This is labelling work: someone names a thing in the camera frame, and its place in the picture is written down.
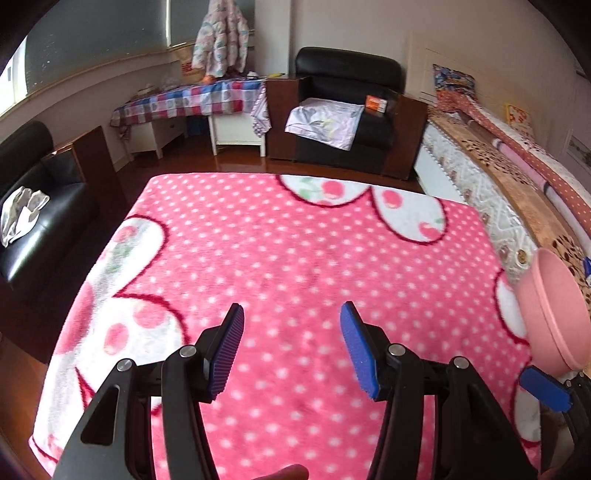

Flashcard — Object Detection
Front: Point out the cartoon print pillow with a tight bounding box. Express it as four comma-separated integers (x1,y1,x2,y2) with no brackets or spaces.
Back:
433,64,476,100

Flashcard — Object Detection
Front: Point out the window with grey blind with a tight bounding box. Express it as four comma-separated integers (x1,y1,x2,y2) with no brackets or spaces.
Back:
0,0,257,116

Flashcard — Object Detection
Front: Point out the checkered tablecloth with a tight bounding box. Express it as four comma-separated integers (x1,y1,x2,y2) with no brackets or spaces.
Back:
110,78,272,139

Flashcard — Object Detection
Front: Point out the white bed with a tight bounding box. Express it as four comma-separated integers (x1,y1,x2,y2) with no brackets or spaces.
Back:
409,32,591,301

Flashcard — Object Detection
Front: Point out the floral print cloth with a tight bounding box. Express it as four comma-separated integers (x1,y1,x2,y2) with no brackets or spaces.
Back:
285,98,365,151

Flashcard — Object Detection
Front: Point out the white crumpled cloth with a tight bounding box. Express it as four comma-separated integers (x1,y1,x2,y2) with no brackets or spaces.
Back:
0,186,51,247

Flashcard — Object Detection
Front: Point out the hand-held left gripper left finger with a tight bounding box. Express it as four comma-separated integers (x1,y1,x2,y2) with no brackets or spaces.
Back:
53,302,245,480

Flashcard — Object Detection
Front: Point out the white puffer jacket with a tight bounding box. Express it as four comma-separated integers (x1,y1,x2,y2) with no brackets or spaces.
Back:
191,0,250,77

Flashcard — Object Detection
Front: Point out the black leather armchair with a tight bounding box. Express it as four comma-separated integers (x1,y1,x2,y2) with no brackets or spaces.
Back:
0,121,127,305
265,46,429,181

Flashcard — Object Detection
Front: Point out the pink polka dot blanket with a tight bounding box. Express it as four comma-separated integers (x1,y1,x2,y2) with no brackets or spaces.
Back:
28,172,543,480

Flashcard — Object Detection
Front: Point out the white printed bag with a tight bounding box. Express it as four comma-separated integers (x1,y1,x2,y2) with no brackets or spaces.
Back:
173,46,204,81

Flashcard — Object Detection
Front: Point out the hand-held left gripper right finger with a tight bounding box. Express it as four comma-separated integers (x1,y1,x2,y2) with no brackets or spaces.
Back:
339,301,541,480

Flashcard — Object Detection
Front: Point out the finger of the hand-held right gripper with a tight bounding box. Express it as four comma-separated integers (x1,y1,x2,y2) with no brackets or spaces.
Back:
518,367,591,430

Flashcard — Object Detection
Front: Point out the pink dotted quilt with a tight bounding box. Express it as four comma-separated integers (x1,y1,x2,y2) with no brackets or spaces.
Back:
436,90,591,241

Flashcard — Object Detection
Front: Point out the brown leaf print blanket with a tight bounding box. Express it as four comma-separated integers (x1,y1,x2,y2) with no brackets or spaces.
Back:
427,111,591,301

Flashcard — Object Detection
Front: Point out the yellow floral pillow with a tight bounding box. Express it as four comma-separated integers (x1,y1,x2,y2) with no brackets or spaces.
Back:
504,102,536,139

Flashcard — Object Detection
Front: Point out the white wardrobe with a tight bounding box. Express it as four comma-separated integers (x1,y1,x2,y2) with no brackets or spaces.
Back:
561,69,591,167

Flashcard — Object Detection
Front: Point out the pink plastic bucket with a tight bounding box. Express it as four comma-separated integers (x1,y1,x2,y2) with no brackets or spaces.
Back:
515,248,591,377

